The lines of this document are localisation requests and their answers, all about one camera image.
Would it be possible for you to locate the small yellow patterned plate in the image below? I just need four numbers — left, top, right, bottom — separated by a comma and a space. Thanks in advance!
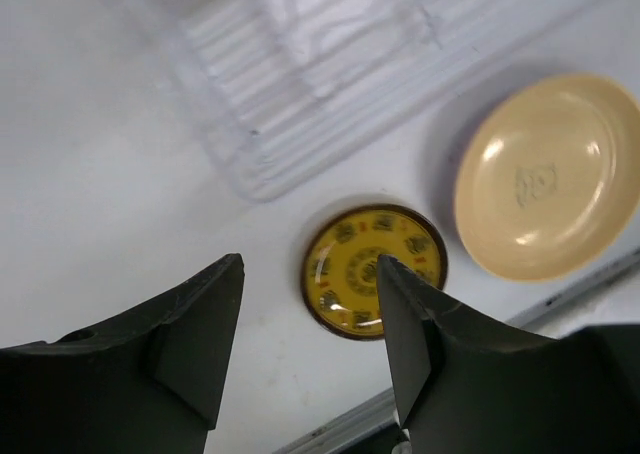
299, 203, 449, 341

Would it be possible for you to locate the purple plastic plate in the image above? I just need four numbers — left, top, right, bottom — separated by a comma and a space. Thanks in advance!
446, 111, 485, 248

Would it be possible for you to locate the pale yellow plastic plate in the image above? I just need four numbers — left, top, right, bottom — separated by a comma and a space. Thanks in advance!
455, 73, 639, 282

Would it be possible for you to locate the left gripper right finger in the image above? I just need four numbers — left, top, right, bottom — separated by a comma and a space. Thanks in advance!
377, 255, 639, 453

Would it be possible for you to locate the white wire dish rack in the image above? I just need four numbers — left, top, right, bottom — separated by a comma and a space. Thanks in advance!
108, 0, 602, 202

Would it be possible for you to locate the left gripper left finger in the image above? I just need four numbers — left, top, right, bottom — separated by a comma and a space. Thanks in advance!
1, 253, 245, 453

